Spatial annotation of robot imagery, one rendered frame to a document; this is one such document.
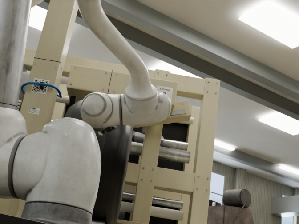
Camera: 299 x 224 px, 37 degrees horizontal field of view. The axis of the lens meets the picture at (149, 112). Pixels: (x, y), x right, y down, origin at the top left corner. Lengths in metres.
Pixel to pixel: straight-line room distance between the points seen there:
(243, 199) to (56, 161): 6.30
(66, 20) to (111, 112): 1.06
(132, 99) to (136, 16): 5.68
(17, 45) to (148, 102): 0.46
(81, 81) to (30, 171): 1.51
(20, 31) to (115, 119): 0.44
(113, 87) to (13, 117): 1.42
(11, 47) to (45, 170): 0.32
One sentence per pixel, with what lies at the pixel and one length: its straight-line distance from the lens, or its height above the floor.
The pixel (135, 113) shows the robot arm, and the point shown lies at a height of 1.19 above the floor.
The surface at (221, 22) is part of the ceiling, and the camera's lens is 7.40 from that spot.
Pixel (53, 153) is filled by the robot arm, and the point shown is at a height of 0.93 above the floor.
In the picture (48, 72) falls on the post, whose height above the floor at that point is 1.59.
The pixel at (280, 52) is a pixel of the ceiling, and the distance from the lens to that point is 8.13.
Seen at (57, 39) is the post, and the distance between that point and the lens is 2.32.
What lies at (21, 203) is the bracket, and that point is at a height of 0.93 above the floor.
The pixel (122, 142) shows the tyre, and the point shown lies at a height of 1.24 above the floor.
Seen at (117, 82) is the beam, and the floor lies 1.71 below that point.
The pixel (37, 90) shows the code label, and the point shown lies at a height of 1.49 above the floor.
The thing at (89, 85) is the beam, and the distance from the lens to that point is 2.48.
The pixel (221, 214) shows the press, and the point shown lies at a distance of 6.78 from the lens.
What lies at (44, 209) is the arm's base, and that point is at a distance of 0.99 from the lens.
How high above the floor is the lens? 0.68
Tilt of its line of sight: 21 degrees up
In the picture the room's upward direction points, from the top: 9 degrees clockwise
